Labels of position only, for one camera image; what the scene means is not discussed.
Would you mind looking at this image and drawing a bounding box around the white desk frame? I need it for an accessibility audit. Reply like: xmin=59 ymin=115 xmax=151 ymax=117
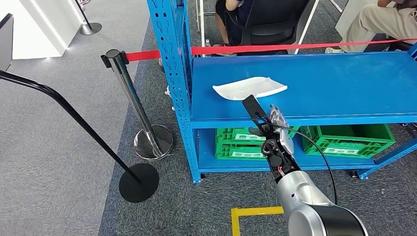
xmin=195 ymin=0 xmax=343 ymax=57

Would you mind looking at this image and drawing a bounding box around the black curved stanchion pole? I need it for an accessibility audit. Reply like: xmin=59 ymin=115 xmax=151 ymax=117
xmin=0 ymin=71 xmax=160 ymax=204

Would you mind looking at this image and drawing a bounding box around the green folded plastic crate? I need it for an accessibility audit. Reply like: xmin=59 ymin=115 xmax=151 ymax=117
xmin=214 ymin=141 xmax=267 ymax=161
xmin=215 ymin=126 xmax=300 ymax=143

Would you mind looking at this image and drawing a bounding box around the dark flat panel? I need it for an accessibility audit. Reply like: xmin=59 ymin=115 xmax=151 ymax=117
xmin=0 ymin=13 xmax=14 ymax=73

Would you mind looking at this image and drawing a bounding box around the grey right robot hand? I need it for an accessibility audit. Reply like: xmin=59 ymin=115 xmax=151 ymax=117
xmin=248 ymin=104 xmax=296 ymax=156

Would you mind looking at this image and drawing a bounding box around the blue metal shelf rack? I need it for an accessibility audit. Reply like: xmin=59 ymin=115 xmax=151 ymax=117
xmin=147 ymin=0 xmax=417 ymax=185

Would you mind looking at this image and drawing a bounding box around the yellow floor tape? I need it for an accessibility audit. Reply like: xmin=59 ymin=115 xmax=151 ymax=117
xmin=230 ymin=206 xmax=285 ymax=236

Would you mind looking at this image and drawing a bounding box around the green open plastic crate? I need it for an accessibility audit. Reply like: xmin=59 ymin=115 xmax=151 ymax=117
xmin=300 ymin=123 xmax=397 ymax=160

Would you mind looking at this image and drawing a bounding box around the chrome stanchion post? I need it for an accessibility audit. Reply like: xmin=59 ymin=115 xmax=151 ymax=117
xmin=100 ymin=49 xmax=174 ymax=162

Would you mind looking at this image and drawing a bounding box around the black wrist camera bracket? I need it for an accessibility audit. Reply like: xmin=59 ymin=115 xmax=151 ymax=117
xmin=241 ymin=94 xmax=276 ymax=135

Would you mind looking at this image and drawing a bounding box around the black straight stanchion with base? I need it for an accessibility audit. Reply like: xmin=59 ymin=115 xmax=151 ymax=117
xmin=74 ymin=0 xmax=103 ymax=36

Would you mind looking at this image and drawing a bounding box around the person in beige trousers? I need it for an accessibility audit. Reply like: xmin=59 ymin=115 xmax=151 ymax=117
xmin=325 ymin=0 xmax=417 ymax=54

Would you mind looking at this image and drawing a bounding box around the white desk panel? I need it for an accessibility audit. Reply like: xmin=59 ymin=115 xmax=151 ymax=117
xmin=335 ymin=0 xmax=387 ymax=38

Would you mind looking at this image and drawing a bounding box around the white plastic shell part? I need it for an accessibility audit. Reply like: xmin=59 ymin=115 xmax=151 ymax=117
xmin=212 ymin=76 xmax=289 ymax=102

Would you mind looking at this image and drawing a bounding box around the white counter block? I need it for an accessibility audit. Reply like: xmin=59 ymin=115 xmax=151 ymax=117
xmin=0 ymin=0 xmax=84 ymax=60

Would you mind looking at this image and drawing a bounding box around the person in black chair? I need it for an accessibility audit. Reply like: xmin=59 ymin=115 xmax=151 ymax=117
xmin=213 ymin=0 xmax=259 ymax=57

